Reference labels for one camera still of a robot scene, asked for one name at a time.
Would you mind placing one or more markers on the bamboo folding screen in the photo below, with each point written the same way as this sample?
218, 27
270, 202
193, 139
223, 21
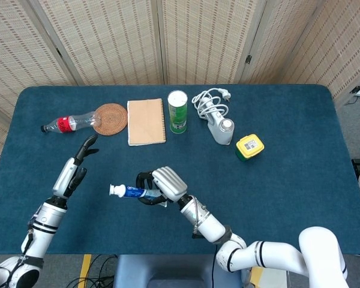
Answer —
108, 39

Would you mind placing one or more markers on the blue white toothpaste tube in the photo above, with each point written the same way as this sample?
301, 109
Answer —
132, 191

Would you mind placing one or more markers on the metal screen hinge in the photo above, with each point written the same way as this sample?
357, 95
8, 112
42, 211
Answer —
248, 59

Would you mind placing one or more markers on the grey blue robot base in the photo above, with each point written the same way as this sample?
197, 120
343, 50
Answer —
168, 270

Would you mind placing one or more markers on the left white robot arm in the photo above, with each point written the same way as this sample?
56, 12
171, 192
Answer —
45, 222

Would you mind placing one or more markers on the blue felt table cloth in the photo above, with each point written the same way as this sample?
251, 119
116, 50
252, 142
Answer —
258, 195

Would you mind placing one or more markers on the clear cola bottle red label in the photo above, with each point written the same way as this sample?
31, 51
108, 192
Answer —
64, 124

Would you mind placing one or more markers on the tan spiral notebook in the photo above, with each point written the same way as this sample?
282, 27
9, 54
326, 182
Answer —
146, 121

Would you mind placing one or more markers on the green cylindrical chip can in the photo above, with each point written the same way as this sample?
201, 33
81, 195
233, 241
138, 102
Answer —
178, 117

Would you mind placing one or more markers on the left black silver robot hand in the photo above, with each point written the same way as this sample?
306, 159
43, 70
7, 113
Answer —
64, 180

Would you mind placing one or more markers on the yellow lid green box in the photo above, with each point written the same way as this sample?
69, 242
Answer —
249, 147

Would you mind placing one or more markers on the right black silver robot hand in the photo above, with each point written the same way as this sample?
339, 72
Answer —
169, 183

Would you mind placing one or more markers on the yellow floor tape strip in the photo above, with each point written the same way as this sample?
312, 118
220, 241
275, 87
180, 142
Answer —
84, 270

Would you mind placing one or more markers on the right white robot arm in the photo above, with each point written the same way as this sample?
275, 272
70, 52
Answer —
210, 225

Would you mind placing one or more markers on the round woven rattan coaster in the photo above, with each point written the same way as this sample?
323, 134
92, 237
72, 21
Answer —
112, 118

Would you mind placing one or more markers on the yellow cardboard box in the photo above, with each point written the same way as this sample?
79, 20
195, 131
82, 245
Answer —
267, 279

